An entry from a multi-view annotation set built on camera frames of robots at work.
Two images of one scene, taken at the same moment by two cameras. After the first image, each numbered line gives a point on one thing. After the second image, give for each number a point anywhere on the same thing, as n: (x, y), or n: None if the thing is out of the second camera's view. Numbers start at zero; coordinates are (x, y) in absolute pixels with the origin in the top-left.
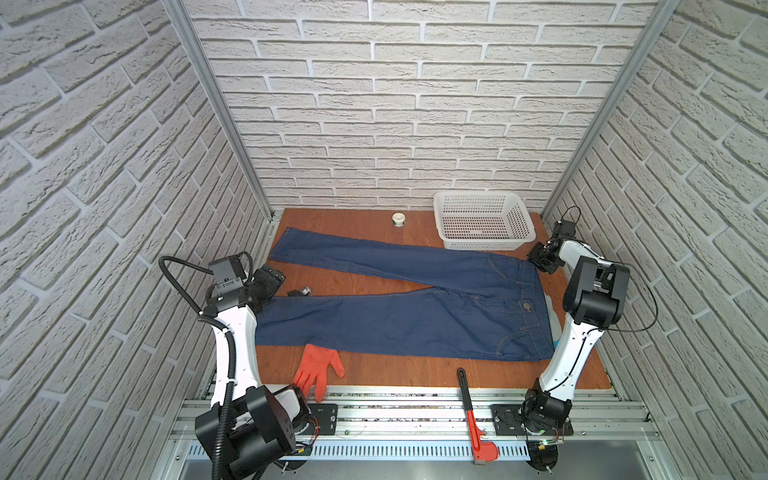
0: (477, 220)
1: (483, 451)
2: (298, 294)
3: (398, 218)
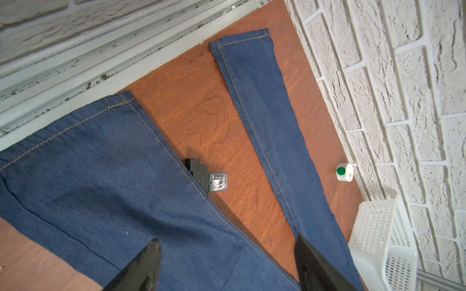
0: (382, 247)
1: None
2: (218, 182)
3: (344, 172)
